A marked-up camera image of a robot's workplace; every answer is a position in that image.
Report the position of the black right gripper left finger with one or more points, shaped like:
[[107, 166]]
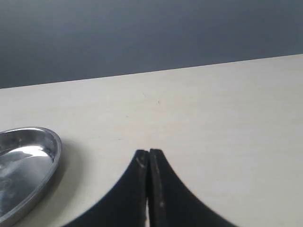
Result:
[[125, 204]]

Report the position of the round stainless steel tray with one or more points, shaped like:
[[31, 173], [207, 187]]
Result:
[[29, 158]]

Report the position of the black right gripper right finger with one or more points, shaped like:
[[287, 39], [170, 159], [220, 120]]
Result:
[[171, 203]]

